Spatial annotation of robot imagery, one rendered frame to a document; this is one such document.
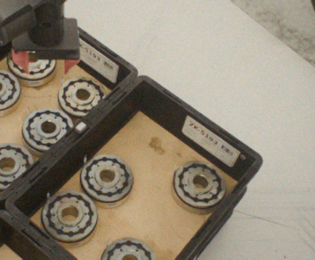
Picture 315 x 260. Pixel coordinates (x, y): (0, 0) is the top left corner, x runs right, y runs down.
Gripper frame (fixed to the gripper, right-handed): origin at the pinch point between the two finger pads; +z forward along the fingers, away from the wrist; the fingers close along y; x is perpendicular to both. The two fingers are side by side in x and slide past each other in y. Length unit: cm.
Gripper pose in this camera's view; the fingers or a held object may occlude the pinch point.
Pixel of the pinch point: (47, 68)
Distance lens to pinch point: 113.2
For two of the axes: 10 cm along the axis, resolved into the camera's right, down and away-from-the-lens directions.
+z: -0.9, 5.3, 8.4
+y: 9.9, -0.2, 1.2
